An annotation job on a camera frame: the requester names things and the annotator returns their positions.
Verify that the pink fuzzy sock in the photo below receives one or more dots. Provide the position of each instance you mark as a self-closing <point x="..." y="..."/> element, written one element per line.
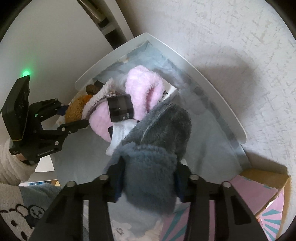
<point x="145" y="88"/>
<point x="100" y="121"/>

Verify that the black cosmetic tube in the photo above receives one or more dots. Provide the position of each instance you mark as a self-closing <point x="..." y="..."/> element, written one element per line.
<point x="120" y="108"/>

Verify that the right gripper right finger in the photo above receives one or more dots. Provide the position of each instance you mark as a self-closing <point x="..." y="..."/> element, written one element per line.
<point x="233" y="218"/>

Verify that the white tray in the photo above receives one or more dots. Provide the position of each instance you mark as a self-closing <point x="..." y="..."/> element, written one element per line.
<point x="211" y="115"/>

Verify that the white panda sock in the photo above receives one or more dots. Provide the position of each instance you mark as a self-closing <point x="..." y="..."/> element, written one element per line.
<point x="120" y="130"/>

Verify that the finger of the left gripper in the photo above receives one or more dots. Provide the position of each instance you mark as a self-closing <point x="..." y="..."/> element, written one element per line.
<point x="72" y="127"/>
<point x="55" y="107"/>

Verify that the white small carton box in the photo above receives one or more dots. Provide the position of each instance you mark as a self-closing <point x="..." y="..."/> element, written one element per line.
<point x="169" y="91"/>

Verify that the blue floral cloth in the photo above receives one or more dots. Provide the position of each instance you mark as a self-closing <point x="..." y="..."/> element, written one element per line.
<point x="83" y="156"/>

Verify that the left hand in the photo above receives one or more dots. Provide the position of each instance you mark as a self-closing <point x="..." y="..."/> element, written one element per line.
<point x="22" y="158"/>

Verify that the grey fuzzy sock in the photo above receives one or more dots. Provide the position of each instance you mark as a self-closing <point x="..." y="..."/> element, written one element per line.
<point x="151" y="152"/>

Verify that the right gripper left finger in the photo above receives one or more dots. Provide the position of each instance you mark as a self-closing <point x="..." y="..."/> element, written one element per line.
<point x="63" y="220"/>

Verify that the white fuzzy sleeve forearm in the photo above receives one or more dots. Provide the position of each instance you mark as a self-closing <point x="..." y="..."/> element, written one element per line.
<point x="13" y="170"/>

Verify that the pink patterned cardboard box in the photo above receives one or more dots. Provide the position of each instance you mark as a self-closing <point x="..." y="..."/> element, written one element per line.
<point x="249" y="207"/>

